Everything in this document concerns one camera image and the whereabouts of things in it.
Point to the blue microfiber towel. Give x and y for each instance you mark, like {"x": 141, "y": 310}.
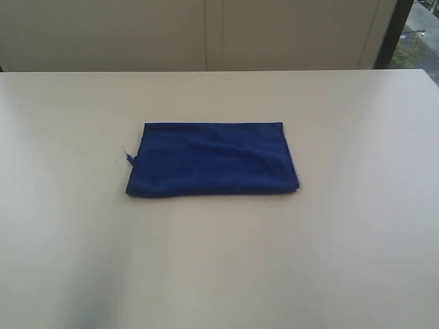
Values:
{"x": 188, "y": 159}

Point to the dark window frame post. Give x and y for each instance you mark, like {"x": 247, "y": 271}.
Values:
{"x": 393, "y": 33}

